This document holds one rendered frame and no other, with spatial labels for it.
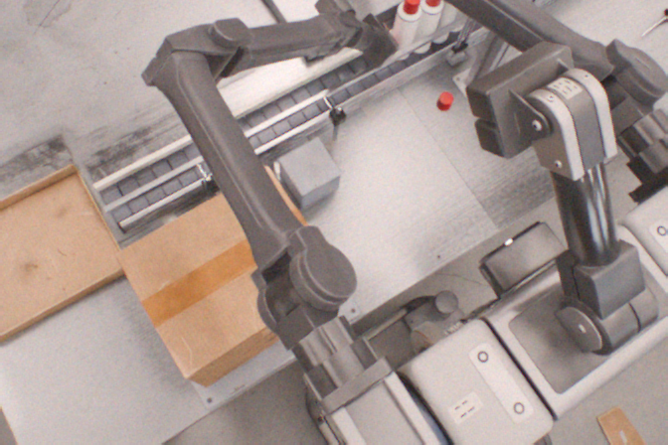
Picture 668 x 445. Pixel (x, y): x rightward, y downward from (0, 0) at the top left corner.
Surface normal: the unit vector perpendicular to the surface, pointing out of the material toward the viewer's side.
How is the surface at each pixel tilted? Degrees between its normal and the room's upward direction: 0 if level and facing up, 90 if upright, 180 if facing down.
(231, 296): 0
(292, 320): 48
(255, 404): 0
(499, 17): 65
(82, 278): 0
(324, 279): 42
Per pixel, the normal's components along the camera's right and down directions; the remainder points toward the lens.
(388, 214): 0.06, -0.33
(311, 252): 0.61, -0.58
